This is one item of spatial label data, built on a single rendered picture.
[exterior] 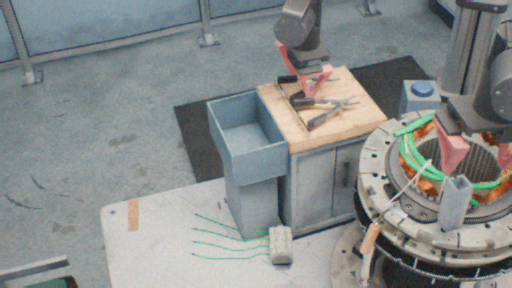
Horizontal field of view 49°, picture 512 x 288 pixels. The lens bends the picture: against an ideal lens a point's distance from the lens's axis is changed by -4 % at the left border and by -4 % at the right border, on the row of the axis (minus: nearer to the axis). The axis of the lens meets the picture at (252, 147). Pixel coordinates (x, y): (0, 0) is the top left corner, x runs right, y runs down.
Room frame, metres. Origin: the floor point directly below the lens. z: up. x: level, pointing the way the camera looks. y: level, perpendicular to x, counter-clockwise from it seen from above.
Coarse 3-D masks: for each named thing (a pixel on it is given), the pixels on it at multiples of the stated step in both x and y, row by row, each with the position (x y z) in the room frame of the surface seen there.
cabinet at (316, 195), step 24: (336, 144) 0.81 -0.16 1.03; (360, 144) 0.83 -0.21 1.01; (288, 168) 0.80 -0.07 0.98; (312, 168) 0.80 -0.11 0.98; (336, 168) 0.82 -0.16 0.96; (288, 192) 0.80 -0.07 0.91; (312, 192) 0.80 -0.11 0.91; (336, 192) 0.82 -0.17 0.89; (288, 216) 0.80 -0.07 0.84; (312, 216) 0.80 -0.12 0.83; (336, 216) 0.82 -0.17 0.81
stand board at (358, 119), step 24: (336, 72) 0.99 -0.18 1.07; (264, 96) 0.93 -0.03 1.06; (288, 96) 0.92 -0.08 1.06; (336, 96) 0.91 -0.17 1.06; (360, 96) 0.91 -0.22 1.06; (288, 120) 0.85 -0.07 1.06; (336, 120) 0.84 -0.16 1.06; (360, 120) 0.84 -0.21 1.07; (384, 120) 0.83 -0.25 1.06; (288, 144) 0.79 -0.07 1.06; (312, 144) 0.79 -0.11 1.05
